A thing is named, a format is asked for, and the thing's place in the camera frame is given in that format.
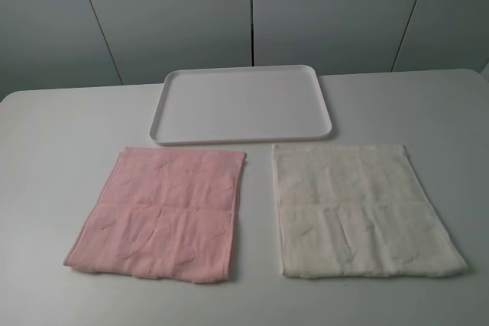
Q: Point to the pink terry towel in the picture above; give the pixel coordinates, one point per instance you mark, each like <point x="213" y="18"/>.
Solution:
<point x="164" y="213"/>

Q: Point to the cream white terry towel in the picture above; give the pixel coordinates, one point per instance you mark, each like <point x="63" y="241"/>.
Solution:
<point x="346" y="210"/>

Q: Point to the white rectangular plastic tray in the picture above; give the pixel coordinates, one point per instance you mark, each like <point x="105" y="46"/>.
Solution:
<point x="240" y="105"/>

